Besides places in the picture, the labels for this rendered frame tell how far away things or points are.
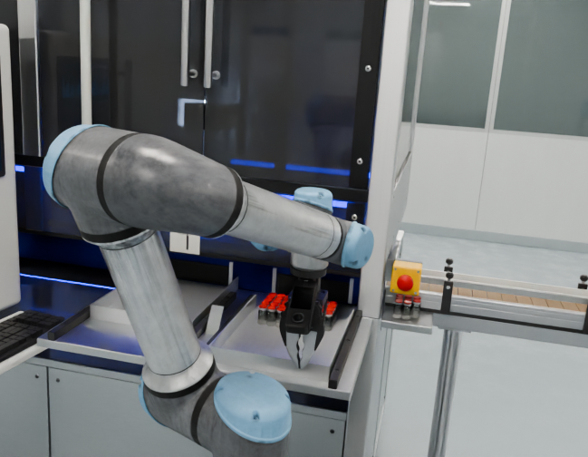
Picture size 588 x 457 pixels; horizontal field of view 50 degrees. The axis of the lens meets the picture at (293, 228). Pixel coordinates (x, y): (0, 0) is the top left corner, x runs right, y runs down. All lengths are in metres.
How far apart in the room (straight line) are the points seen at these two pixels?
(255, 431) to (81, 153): 0.45
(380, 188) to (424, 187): 4.66
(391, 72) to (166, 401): 0.91
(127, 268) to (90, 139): 0.18
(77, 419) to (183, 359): 1.14
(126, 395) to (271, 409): 1.07
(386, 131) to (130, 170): 0.91
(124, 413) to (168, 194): 1.34
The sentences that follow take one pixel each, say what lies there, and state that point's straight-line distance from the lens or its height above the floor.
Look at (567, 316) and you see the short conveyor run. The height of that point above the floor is 0.92.
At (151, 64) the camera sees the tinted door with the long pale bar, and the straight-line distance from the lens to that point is 1.72.
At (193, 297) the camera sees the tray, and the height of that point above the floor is 0.88.
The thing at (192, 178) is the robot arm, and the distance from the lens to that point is 0.75.
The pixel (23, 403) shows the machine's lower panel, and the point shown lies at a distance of 2.19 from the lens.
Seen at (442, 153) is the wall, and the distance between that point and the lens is 6.18.
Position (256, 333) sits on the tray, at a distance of 1.52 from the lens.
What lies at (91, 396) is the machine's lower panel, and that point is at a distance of 2.04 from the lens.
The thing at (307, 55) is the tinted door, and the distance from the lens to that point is 1.59.
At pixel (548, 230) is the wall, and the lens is 6.37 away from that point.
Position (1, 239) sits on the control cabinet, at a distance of 1.85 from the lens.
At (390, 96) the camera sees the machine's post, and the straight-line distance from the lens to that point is 1.55.
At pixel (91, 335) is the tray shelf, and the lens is 1.52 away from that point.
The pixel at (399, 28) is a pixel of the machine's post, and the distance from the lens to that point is 1.55.
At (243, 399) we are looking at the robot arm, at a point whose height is 1.02.
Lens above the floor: 1.49
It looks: 14 degrees down
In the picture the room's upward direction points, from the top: 4 degrees clockwise
